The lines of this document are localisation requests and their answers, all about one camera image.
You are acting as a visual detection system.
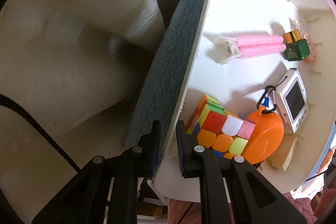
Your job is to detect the blue plush blanket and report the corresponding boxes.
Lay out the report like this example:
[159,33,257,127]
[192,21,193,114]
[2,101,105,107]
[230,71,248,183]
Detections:
[124,0,216,148]

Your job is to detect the orange round case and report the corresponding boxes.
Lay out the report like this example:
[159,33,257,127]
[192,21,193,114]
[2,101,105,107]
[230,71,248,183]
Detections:
[241,106,285,165]

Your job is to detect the multicolour puzzle cube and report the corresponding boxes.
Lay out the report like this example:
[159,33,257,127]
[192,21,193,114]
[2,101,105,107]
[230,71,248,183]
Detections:
[184,94,256,160]

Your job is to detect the white plastic tray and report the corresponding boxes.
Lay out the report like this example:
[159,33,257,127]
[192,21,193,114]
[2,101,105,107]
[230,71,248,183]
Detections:
[154,0,336,194]

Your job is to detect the black carabiner clip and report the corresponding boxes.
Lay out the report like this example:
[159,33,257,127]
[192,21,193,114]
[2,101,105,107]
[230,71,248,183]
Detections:
[257,85,278,114]

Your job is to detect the black cable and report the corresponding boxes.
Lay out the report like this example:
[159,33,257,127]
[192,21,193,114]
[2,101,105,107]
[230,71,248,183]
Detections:
[0,95,82,174]

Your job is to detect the pink fleece pants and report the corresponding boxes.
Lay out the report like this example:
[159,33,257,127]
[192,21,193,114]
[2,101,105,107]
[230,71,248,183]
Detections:
[165,185,331,224]

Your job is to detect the pink hair roller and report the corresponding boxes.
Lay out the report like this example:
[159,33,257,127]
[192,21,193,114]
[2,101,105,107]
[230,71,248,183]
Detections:
[214,34,287,65]

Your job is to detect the green bottle with gold cap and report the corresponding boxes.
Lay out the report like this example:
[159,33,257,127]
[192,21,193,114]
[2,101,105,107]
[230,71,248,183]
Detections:
[283,30,308,61]

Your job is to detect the cream patterned curtain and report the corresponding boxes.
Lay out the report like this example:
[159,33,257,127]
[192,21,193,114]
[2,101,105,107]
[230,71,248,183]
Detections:
[0,0,202,177]

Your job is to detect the white handheld screen device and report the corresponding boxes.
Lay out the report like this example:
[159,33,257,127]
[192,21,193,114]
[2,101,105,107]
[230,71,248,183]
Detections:
[276,68,310,134]

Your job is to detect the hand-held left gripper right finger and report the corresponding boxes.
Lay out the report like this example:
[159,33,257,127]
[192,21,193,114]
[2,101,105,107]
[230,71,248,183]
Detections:
[176,120,306,224]

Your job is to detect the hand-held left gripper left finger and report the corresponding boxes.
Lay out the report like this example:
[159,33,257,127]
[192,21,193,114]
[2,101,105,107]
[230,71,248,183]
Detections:
[31,120,161,224]

